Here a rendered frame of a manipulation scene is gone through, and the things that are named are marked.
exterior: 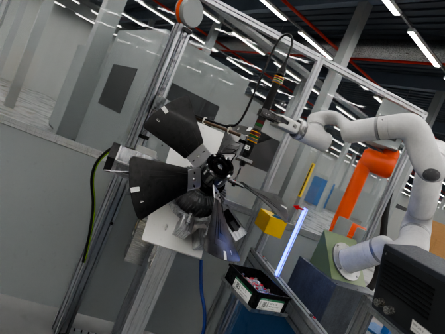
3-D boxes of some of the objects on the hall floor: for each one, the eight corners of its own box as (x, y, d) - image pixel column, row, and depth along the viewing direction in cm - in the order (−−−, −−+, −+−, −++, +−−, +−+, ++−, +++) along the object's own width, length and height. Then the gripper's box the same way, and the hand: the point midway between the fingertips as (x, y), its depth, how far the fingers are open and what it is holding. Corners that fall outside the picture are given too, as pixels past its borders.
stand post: (96, 368, 184) (181, 161, 178) (113, 371, 186) (198, 167, 180) (95, 374, 180) (183, 162, 173) (112, 378, 182) (199, 169, 176)
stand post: (89, 403, 162) (166, 219, 157) (109, 406, 164) (185, 225, 159) (88, 411, 158) (167, 221, 152) (108, 414, 160) (187, 228, 155)
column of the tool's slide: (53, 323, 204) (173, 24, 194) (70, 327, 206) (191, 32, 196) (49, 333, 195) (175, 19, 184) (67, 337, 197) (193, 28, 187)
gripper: (293, 120, 158) (257, 103, 153) (310, 121, 142) (270, 102, 137) (286, 136, 159) (249, 119, 154) (302, 139, 143) (262, 120, 138)
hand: (263, 113), depth 146 cm, fingers closed on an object, 4 cm apart
